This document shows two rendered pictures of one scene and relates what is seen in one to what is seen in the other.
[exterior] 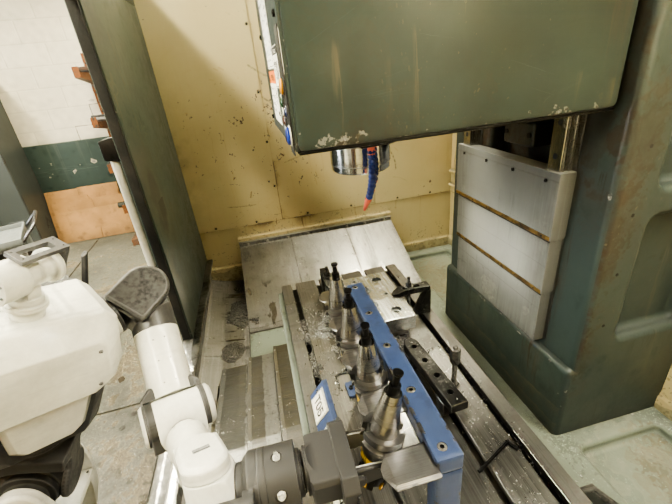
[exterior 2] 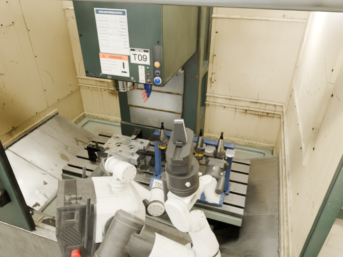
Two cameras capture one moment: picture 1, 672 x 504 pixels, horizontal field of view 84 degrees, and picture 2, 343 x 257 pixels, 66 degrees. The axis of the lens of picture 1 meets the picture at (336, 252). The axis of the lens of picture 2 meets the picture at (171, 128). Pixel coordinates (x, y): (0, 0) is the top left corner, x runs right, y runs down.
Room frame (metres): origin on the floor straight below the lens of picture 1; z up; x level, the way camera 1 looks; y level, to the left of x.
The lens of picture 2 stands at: (0.04, 1.09, 2.08)
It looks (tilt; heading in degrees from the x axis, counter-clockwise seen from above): 32 degrees down; 299
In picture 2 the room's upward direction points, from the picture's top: straight up
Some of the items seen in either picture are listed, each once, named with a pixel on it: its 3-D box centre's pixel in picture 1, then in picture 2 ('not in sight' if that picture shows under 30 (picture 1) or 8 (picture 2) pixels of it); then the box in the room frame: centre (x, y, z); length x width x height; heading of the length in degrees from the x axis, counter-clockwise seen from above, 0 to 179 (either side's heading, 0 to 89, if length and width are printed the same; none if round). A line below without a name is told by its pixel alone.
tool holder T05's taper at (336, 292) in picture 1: (337, 291); (162, 133); (0.70, 0.01, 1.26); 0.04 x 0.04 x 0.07
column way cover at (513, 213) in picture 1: (498, 234); (154, 99); (1.09, -0.53, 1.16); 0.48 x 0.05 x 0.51; 10
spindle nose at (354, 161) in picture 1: (359, 145); (124, 76); (1.01, -0.09, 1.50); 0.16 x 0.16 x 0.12
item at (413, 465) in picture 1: (407, 466); (229, 153); (0.32, -0.06, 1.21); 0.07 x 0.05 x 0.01; 100
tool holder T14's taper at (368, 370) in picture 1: (367, 357); (200, 140); (0.48, -0.03, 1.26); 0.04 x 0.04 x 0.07
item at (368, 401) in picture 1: (379, 403); (210, 149); (0.43, -0.04, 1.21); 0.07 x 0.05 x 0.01; 100
